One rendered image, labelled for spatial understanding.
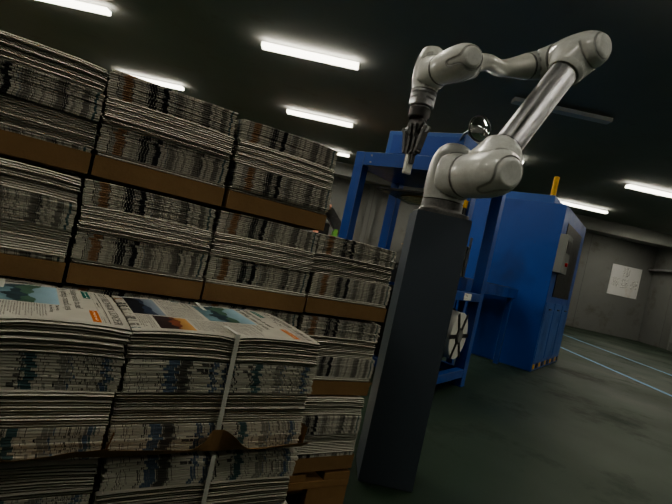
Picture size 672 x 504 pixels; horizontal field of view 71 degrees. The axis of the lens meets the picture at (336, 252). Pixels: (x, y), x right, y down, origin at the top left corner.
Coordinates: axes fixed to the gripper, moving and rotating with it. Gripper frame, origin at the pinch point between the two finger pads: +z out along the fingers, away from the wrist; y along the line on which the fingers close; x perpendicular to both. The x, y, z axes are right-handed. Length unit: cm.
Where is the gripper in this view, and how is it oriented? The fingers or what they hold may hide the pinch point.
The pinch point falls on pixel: (408, 164)
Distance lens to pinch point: 171.5
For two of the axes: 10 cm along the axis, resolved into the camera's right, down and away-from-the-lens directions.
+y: 5.3, 1.2, -8.4
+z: -2.2, 9.8, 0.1
